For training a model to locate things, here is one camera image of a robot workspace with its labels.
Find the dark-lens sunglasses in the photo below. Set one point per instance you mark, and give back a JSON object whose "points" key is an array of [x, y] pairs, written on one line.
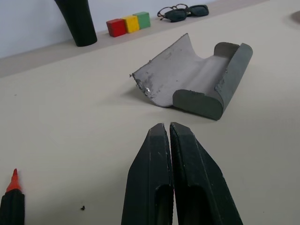
{"points": [[198, 10]]}

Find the red marker with black grip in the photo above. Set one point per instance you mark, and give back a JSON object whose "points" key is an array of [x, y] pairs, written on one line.
{"points": [[11, 206]]}

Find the grey glasses case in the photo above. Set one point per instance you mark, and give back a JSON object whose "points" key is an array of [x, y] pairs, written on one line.
{"points": [[187, 77]]}

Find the yellow wooden block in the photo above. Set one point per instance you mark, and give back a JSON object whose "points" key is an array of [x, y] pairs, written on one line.
{"points": [[131, 23]]}

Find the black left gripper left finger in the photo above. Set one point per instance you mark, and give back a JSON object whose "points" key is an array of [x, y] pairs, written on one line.
{"points": [[145, 178]]}

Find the red wooden block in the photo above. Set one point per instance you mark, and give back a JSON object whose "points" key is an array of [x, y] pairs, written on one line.
{"points": [[116, 28]]}

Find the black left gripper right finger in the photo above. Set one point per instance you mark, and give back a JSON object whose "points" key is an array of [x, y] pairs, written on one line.
{"points": [[199, 182]]}

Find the green wooden block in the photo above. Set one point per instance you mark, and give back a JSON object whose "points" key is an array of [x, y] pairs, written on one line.
{"points": [[143, 20]]}

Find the black tapered stand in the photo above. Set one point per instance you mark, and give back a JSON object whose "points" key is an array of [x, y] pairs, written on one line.
{"points": [[79, 23]]}

